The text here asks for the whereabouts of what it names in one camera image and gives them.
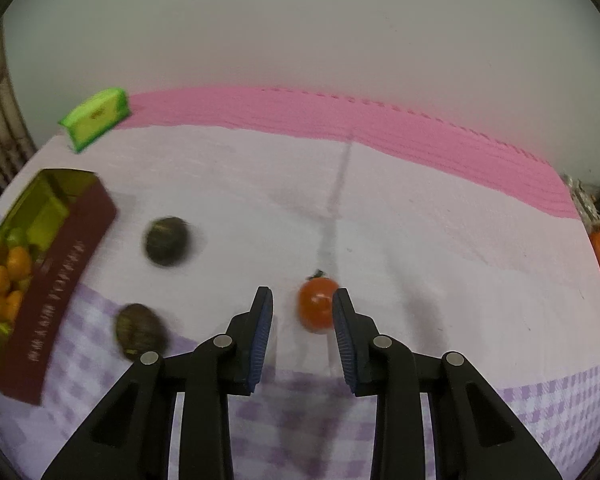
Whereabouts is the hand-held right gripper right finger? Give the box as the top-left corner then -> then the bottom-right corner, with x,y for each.
331,287 -> 564,480

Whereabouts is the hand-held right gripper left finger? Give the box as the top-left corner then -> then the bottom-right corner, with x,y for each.
40,286 -> 274,480

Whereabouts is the red tomato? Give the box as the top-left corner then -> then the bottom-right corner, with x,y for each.
297,270 -> 341,334

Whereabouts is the maroon box with gold inside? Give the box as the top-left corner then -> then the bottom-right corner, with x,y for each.
0,168 -> 118,406

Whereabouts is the large orange mandarin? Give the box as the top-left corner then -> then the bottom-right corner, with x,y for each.
6,246 -> 34,281

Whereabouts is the dark brown round fruit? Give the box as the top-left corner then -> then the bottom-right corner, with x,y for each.
144,216 -> 191,267
115,303 -> 170,361

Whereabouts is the lilac checked cloth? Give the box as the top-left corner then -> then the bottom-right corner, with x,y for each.
0,124 -> 600,480

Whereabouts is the pink mat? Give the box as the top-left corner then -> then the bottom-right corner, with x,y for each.
126,85 -> 582,220

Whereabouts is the green packet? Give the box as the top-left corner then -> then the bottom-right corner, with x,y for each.
58,87 -> 131,155

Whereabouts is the beige striped curtain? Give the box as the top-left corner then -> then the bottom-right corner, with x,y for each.
0,25 -> 37,207

